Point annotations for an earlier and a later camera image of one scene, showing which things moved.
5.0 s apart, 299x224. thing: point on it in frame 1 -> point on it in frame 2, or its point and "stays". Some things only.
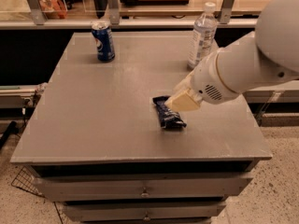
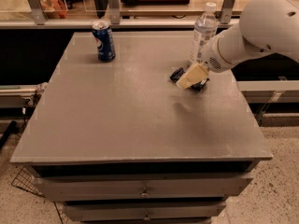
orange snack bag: (52, 7) stays
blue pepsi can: (105, 43) stays
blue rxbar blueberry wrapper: (168, 118) -> (197, 87)
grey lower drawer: (102, 211) stays
